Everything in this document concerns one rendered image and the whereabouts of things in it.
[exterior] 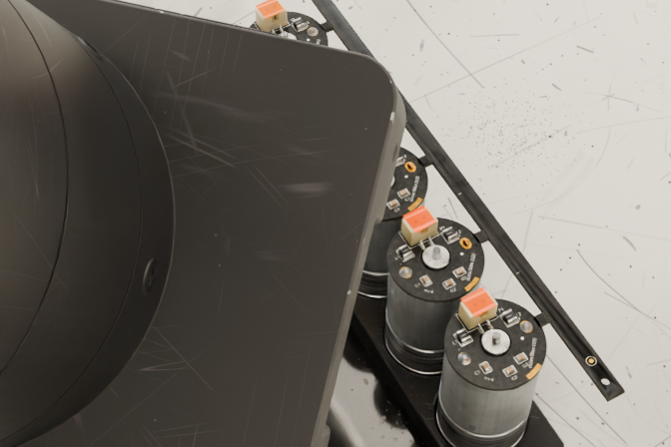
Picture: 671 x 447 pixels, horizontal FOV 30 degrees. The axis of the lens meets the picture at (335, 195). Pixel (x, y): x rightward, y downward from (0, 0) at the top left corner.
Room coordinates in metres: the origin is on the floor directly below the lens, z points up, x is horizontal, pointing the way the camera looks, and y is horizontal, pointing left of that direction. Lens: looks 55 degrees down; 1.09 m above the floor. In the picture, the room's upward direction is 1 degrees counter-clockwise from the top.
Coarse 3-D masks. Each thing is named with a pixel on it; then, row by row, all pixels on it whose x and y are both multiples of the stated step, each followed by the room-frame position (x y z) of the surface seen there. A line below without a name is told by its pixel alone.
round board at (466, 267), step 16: (448, 224) 0.18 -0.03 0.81; (400, 240) 0.17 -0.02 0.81; (432, 240) 0.17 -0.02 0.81; (448, 240) 0.17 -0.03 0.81; (400, 256) 0.17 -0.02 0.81; (416, 256) 0.17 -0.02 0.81; (464, 256) 0.17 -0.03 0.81; (480, 256) 0.17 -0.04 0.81; (416, 272) 0.16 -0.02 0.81; (432, 272) 0.16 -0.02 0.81; (448, 272) 0.16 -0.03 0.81; (464, 272) 0.16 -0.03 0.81; (480, 272) 0.16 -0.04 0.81; (400, 288) 0.16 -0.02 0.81; (416, 288) 0.16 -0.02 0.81; (432, 288) 0.16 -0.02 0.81; (448, 288) 0.16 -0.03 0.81; (464, 288) 0.16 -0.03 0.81
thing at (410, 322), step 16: (464, 240) 0.17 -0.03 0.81; (448, 256) 0.17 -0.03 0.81; (400, 304) 0.16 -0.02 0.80; (416, 304) 0.16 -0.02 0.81; (432, 304) 0.16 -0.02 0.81; (448, 304) 0.16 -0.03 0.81; (400, 320) 0.16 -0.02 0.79; (416, 320) 0.16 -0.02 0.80; (432, 320) 0.16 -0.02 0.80; (448, 320) 0.16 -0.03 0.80; (400, 336) 0.16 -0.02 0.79; (416, 336) 0.16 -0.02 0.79; (432, 336) 0.16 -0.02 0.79; (400, 352) 0.16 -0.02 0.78; (416, 352) 0.16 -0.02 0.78; (432, 352) 0.16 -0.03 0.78; (416, 368) 0.16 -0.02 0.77; (432, 368) 0.16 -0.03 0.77
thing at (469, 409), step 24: (504, 336) 0.15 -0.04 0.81; (456, 384) 0.14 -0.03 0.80; (528, 384) 0.13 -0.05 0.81; (456, 408) 0.14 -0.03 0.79; (480, 408) 0.13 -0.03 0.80; (504, 408) 0.13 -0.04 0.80; (528, 408) 0.14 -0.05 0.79; (456, 432) 0.14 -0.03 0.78; (480, 432) 0.13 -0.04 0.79; (504, 432) 0.13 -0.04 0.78
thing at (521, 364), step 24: (456, 312) 0.15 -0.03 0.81; (504, 312) 0.15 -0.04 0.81; (528, 312) 0.15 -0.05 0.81; (456, 336) 0.15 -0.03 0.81; (480, 336) 0.15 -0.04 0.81; (528, 336) 0.15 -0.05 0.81; (456, 360) 0.14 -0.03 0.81; (480, 360) 0.14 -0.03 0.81; (504, 360) 0.14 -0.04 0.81; (528, 360) 0.14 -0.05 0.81; (480, 384) 0.13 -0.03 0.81; (504, 384) 0.13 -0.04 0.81
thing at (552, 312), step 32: (320, 0) 0.26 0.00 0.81; (352, 32) 0.25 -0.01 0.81; (416, 128) 0.21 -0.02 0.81; (448, 160) 0.20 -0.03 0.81; (480, 224) 0.18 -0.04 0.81; (512, 256) 0.17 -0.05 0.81; (544, 288) 0.16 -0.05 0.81; (544, 320) 0.15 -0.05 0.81; (576, 352) 0.14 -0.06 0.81; (608, 384) 0.13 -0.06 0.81
